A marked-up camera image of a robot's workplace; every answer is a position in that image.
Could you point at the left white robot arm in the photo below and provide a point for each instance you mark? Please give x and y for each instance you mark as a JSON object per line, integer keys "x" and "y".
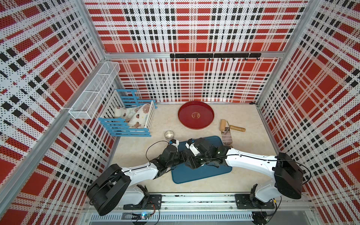
{"x": 118, "y": 185}

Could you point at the baby doll in crib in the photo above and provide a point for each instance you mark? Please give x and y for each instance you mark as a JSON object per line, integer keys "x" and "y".
{"x": 135, "y": 117}

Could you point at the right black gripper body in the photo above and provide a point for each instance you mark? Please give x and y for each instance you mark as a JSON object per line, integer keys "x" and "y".
{"x": 198, "y": 160}

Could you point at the green circuit board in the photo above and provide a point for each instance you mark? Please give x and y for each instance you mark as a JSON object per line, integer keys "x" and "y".
{"x": 139, "y": 216}

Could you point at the white wire mesh basket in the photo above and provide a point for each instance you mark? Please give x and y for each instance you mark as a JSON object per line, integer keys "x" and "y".
{"x": 88, "y": 103}

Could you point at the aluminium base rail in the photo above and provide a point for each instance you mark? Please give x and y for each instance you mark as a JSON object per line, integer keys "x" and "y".
{"x": 210, "y": 208}

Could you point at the round red tray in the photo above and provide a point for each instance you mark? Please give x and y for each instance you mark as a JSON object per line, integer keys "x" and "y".
{"x": 196, "y": 115}

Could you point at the blue white toy crib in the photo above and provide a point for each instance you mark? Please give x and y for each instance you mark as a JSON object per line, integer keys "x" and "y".
{"x": 117, "y": 127}

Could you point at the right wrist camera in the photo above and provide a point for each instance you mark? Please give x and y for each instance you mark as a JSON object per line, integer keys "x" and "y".
{"x": 191, "y": 150}

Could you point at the wooden rolling pin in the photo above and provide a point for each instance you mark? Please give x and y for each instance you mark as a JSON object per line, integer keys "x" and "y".
{"x": 225, "y": 127}

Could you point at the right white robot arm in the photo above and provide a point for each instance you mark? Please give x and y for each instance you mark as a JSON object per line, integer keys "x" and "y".
{"x": 286, "y": 176}

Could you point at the teal plastic tray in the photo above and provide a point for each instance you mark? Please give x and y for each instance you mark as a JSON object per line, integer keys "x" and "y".
{"x": 183, "y": 174}

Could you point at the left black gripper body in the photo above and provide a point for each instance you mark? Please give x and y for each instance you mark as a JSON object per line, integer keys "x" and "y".
{"x": 179, "y": 158}

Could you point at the black wall hook rail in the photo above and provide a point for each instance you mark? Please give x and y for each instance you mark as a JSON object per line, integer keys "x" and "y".
{"x": 215, "y": 55}

